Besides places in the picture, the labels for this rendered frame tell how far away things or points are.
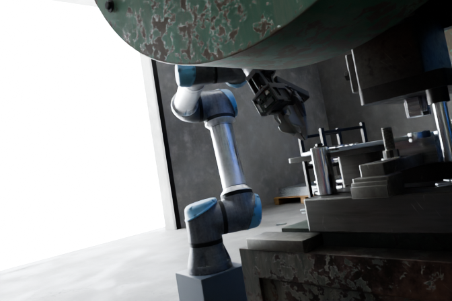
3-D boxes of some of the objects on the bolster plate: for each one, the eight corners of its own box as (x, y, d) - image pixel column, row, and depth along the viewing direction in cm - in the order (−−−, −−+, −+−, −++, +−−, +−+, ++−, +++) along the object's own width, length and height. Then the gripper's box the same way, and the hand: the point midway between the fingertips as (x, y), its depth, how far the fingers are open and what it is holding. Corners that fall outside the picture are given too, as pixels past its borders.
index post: (317, 195, 76) (308, 145, 76) (326, 193, 78) (317, 144, 78) (329, 195, 74) (320, 142, 74) (339, 192, 76) (329, 141, 76)
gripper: (238, 83, 106) (277, 152, 98) (259, 60, 100) (302, 130, 92) (259, 84, 112) (298, 148, 104) (280, 62, 106) (323, 128, 98)
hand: (304, 135), depth 101 cm, fingers closed
